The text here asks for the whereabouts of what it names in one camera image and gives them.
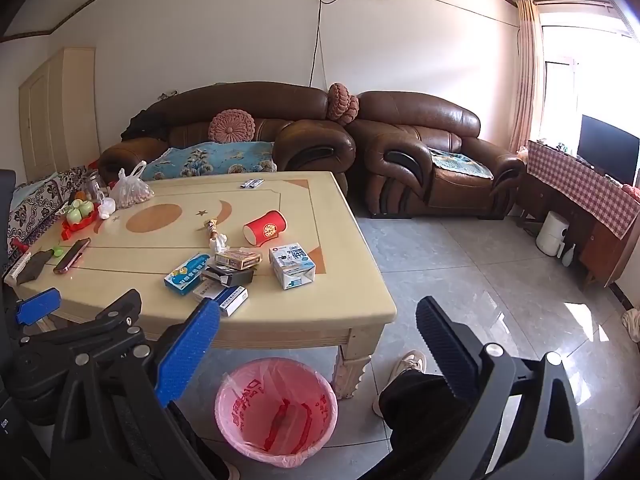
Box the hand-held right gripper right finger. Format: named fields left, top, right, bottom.
left=416, top=296, right=587, bottom=480

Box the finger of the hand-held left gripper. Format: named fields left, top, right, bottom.
left=14, top=287, right=63, bottom=346
left=52, top=288, right=144, bottom=350

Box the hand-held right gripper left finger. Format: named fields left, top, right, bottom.
left=50, top=300, right=222, bottom=480

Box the white blue medicine box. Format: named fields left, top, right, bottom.
left=192, top=282, right=250, bottom=317

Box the pink lined waste bin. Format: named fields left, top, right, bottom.
left=215, top=357, right=339, bottom=464

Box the black cardboard box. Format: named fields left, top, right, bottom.
left=200, top=266, right=256, bottom=289

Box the purple playing card box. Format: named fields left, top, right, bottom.
left=215, top=249, right=263, bottom=270

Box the white blue milk carton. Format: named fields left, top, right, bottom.
left=268, top=242, right=317, bottom=291

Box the red paper cup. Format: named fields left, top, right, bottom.
left=243, top=210, right=289, bottom=247

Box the black pouch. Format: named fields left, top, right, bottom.
left=17, top=250, right=56, bottom=286

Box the person's white shoe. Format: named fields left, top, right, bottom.
left=372, top=349, right=429, bottom=419

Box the pink smartphone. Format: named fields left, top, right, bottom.
left=53, top=237, right=92, bottom=275

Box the person's black trouser leg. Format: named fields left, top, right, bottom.
left=377, top=368, right=482, bottom=480

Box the dark patterned sofa cover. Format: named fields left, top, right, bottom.
left=7, top=164, right=94, bottom=261

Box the plastic bag of nuts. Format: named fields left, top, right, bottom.
left=109, top=160, right=155, bottom=210

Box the beige coffee table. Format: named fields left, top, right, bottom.
left=7, top=171, right=398, bottom=401

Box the glass jar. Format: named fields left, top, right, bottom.
left=82, top=170, right=109, bottom=204

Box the white round appliance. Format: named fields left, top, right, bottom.
left=535, top=210, right=571, bottom=256

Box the blue floral blanket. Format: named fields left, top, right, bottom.
left=134, top=140, right=279, bottom=181

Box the blue seat cloth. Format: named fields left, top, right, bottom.
left=428, top=148, right=495, bottom=181

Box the black clothing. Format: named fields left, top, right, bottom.
left=120, top=108, right=171, bottom=142

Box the brown wooden cabinet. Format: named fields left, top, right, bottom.
left=514, top=172, right=639, bottom=291

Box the white cloth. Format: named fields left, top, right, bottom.
left=621, top=307, right=640, bottom=344

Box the cream wardrobe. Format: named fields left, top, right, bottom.
left=18, top=47, right=101, bottom=184

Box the red checkered cloth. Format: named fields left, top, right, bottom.
left=525, top=139, right=640, bottom=240

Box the round pink knitted cushion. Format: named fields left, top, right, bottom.
left=208, top=108, right=257, bottom=144
left=327, top=82, right=360, bottom=125

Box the brown leather armchair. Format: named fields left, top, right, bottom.
left=346, top=90, right=526, bottom=220

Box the brown leather sofa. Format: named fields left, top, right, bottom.
left=97, top=81, right=357, bottom=201

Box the black monitor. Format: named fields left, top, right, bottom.
left=576, top=114, right=640, bottom=187

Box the pink curtain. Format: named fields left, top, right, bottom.
left=507, top=0, right=544, bottom=156

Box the black wall cable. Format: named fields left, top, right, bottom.
left=308, top=0, right=346, bottom=89

